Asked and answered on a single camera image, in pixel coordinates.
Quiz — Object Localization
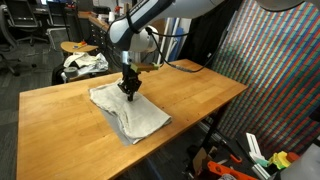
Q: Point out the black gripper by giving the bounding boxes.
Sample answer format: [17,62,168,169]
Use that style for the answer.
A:
[117,62,142,103]

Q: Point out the white towel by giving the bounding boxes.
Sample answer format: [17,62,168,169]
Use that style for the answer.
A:
[88,79,173,141]

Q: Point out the crumpled white cloth pile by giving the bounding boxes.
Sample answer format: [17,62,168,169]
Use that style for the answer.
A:
[63,52,110,77]

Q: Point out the white pipe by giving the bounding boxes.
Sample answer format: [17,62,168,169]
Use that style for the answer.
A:
[156,16,177,65]
[166,18,188,64]

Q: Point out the grey tape roll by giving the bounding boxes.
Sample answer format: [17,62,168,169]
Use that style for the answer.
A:
[63,66,80,80]

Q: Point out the grey workbench wooden top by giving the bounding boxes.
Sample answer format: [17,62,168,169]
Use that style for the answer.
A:
[78,11,161,73]

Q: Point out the blue board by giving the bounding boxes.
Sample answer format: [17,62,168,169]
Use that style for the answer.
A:
[166,26,185,63]

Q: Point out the yellow red small tool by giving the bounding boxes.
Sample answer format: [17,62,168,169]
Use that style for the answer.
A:
[72,40,89,50]

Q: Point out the round wooden side table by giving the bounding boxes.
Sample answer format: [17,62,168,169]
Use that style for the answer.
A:
[60,41,100,55]

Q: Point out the white paper cup stack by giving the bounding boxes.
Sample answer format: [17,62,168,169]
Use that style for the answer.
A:
[107,11,117,24]

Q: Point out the black bottle red top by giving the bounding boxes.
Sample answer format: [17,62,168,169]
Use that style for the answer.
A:
[114,4,124,17]

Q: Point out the black table leg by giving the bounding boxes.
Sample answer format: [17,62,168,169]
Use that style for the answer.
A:
[184,103,234,174]

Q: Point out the black box device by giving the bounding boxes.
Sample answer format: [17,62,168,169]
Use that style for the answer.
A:
[91,5,112,16]

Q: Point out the small cardboard box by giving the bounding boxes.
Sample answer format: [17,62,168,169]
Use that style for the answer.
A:
[192,146,210,173]

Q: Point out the black office chair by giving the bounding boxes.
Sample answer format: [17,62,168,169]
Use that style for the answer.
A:
[0,3,22,77]
[45,0,73,51]
[5,0,50,47]

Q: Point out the teal plastic piece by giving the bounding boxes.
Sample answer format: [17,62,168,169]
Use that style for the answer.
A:
[256,158,270,168]

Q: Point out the yellow green plastic object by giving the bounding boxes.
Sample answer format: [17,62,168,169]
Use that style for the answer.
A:
[268,150,292,170]

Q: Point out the red round cap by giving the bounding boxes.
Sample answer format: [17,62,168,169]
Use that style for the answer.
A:
[285,151,300,164]

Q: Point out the white plastic container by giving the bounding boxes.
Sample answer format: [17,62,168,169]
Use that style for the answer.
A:
[279,143,320,180]

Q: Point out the tan wrist camera box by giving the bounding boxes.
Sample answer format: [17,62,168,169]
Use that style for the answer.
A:
[129,62,161,73]

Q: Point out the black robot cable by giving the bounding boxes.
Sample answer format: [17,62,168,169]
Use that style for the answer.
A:
[144,26,239,74]

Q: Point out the silver aluminium rail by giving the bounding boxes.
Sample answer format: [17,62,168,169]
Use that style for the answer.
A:
[196,120,228,142]

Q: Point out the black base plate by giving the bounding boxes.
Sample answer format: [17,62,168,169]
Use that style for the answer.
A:
[213,131,284,180]

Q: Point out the white plastic bracket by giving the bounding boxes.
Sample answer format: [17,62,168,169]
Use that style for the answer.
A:
[245,132,272,180]

